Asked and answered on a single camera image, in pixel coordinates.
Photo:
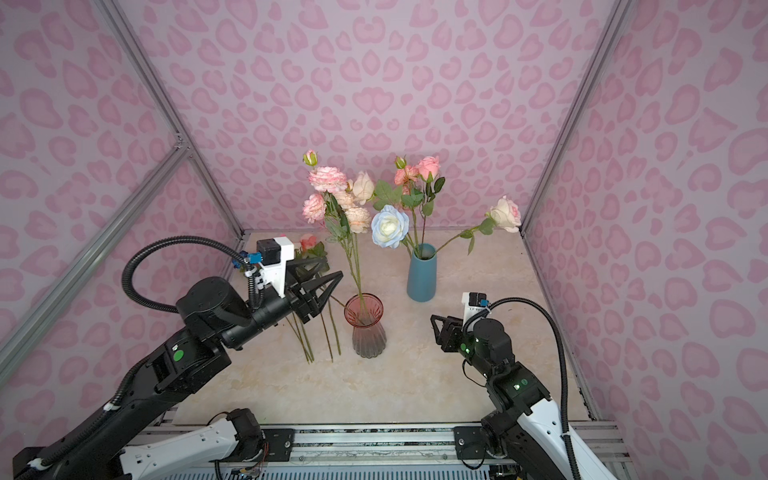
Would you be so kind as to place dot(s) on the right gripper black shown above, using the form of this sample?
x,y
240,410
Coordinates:
x,y
451,331

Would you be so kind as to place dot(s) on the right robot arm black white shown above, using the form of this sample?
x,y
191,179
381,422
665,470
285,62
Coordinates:
x,y
527,425

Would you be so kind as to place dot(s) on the teal ceramic vase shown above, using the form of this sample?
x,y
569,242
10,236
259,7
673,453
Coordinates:
x,y
422,275

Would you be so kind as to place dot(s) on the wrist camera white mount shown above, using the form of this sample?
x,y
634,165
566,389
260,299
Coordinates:
x,y
473,303
267,265

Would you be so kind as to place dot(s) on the large peach pink rose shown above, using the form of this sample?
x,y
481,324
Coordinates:
x,y
504,215

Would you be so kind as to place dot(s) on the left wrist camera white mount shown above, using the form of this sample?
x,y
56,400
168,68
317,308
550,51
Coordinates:
x,y
267,265

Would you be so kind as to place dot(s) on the aluminium corner frame post left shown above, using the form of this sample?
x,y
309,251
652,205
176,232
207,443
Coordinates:
x,y
129,41

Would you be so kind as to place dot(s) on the pink peony flower stem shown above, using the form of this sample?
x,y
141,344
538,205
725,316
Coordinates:
x,y
320,206

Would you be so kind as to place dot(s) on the dark red glass vase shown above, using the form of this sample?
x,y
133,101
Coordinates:
x,y
369,337

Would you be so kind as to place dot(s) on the aluminium corner frame post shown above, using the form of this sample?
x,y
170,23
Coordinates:
x,y
615,26
129,41

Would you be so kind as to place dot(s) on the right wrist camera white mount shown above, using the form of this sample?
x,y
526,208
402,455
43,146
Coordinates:
x,y
473,303

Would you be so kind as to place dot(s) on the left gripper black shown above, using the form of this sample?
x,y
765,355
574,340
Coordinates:
x,y
303,303

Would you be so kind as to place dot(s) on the pink spray rose branch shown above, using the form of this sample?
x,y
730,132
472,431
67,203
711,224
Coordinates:
x,y
420,183

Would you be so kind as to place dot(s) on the light blue white rose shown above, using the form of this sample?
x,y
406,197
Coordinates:
x,y
390,228

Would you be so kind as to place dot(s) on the peach spray rose branch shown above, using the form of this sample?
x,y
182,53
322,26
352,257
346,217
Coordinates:
x,y
354,220

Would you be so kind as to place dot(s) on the aluminium diagonal frame bar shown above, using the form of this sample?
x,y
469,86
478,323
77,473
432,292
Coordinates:
x,y
39,319

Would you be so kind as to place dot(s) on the magenta rose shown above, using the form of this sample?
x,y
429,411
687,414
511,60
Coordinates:
x,y
299,331

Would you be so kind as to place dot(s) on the aluminium corner frame post right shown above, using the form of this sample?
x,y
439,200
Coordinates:
x,y
615,26

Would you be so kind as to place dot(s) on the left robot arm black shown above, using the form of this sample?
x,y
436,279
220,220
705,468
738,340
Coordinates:
x,y
216,320

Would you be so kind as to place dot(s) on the aluminium rail base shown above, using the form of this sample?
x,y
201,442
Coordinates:
x,y
367,451

